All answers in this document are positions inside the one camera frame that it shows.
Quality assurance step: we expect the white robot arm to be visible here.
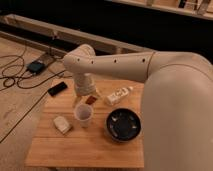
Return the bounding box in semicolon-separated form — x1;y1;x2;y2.
63;45;213;171

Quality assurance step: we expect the black phone on floor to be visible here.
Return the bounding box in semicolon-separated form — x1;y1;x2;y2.
48;82;67;96

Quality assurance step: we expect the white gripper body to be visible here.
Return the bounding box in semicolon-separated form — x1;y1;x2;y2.
73;73;96;96

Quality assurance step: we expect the white small box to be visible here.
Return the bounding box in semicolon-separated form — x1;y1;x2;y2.
53;116;71;134

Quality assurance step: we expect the dark ceramic bowl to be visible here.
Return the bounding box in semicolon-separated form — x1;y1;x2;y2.
105;108;142;142

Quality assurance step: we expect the wooden table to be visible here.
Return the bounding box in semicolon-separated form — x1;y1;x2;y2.
25;79;144;169

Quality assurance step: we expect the brown snack bar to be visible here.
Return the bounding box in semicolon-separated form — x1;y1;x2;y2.
86;96;97;105

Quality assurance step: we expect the blue power adapter box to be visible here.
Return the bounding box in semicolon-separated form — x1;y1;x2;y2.
27;61;45;74

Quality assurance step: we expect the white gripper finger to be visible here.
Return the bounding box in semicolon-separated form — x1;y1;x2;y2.
73;96;82;108
93;90;101;99

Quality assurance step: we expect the white plastic cup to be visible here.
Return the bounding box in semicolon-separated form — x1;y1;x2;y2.
74;103;93;128

